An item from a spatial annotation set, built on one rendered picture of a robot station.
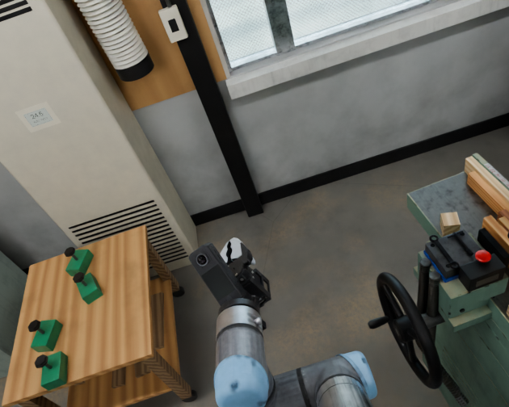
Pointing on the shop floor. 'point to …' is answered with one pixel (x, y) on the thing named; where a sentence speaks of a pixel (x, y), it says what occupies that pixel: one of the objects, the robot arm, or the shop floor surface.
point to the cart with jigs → (98, 328)
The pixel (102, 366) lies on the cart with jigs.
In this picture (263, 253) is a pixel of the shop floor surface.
